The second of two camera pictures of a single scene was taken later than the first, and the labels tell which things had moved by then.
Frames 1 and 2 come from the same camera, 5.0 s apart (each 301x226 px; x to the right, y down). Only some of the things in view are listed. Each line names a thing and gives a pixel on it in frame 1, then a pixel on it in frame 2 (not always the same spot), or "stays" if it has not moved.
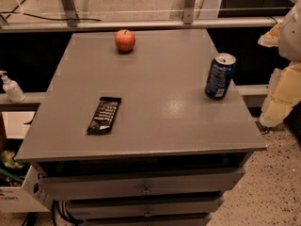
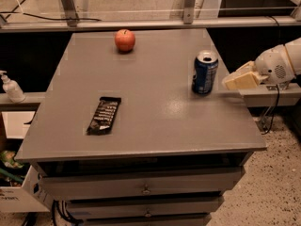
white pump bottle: x=12 y=88 stays
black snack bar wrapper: x=103 y=117 stays
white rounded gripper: x=291 y=35 -> x=271 y=66
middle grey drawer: x=115 y=208 stays
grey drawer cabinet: x=129 y=138 stays
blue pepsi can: x=220 y=73 -> x=205 y=72
